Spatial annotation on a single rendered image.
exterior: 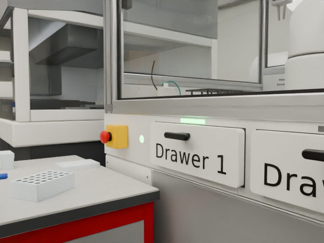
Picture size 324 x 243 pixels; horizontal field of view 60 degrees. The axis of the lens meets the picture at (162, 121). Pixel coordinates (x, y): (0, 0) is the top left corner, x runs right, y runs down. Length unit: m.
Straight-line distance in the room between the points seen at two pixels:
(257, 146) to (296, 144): 0.07
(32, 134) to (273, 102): 1.03
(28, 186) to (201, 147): 0.39
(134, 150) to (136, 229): 0.24
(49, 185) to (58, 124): 0.64
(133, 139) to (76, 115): 0.54
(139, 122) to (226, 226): 0.39
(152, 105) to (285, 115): 0.39
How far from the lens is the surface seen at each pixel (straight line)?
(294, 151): 0.48
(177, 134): 0.60
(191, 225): 0.70
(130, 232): 0.74
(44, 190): 0.70
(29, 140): 1.30
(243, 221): 0.59
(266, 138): 0.50
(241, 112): 0.54
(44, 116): 1.31
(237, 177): 0.55
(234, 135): 0.54
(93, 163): 1.00
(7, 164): 1.08
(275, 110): 0.51
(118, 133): 0.87
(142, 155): 0.82
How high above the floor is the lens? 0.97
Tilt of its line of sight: 3 degrees down
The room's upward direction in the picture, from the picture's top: straight up
